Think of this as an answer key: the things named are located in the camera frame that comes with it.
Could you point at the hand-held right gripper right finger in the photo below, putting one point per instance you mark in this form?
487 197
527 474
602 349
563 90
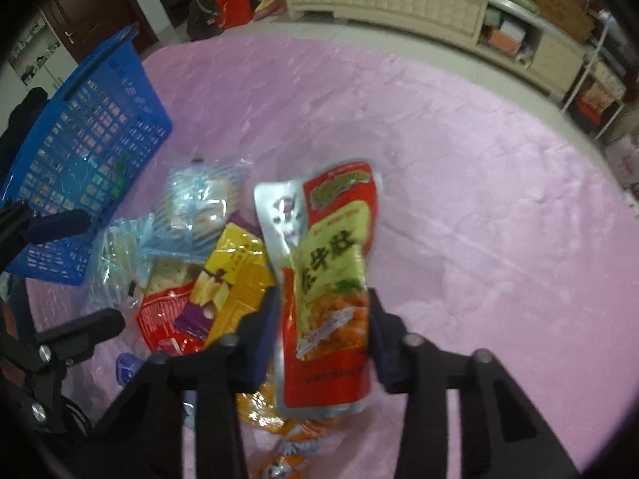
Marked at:
383 354

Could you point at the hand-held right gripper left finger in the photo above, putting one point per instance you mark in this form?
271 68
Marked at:
259 354

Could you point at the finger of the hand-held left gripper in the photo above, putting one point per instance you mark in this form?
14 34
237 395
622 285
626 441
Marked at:
57 224
85 329

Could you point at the yellow purple chip packet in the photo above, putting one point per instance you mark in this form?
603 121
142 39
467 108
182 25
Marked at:
234 269

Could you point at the red green snack pouch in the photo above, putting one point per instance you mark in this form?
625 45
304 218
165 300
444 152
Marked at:
329 269

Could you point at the blue plastic basket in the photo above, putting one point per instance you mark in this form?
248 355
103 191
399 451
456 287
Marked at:
150 95

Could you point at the small blue packet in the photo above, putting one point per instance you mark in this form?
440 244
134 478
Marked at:
127 366

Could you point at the orange snack packet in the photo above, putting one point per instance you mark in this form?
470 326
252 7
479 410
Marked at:
257 411

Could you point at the blue clear biscuit packet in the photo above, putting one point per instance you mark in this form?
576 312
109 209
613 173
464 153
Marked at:
117 264
199 204

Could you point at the red snack packet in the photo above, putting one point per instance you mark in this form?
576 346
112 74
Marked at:
159 319

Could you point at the orange sausage packet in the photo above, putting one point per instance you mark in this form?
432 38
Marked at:
294 439

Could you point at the clear square cracker packet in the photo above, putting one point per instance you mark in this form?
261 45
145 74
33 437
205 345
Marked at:
167 274

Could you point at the white glass-door cabinet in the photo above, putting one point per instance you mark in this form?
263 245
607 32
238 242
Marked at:
45 67

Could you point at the pink blanket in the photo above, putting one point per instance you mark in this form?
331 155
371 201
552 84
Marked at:
449 184

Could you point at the brown wooden door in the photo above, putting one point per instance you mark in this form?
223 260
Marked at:
85 5

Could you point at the black bag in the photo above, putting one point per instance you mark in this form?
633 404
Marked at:
202 17

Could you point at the red bag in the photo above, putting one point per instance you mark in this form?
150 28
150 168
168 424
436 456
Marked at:
233 5

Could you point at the pink purple folded mat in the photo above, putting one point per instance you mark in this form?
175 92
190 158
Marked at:
269 9

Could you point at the white pink bag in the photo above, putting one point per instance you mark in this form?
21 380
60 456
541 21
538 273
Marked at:
624 159

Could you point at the red box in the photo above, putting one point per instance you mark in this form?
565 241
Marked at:
593 109

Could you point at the white roll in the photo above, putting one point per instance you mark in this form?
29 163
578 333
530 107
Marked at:
524 57

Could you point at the orange box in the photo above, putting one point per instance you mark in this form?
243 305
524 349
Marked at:
504 39

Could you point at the white metal shelf rack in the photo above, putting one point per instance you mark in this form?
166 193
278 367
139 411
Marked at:
582 72

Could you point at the cardboard box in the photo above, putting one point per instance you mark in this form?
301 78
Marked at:
564 10

